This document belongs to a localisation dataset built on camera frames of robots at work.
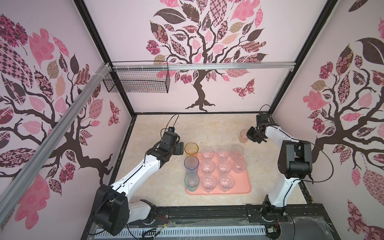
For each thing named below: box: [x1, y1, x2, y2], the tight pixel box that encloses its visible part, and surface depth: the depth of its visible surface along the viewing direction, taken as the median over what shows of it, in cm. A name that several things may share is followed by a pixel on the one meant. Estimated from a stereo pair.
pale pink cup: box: [232, 160, 247, 174], surface depth 89 cm
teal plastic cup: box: [184, 173, 200, 192], surface depth 83 cm
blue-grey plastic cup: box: [184, 155, 199, 175], surface depth 82 cm
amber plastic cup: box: [184, 142, 199, 155], surface depth 87 cm
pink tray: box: [185, 152, 251, 195], surface depth 87 cm
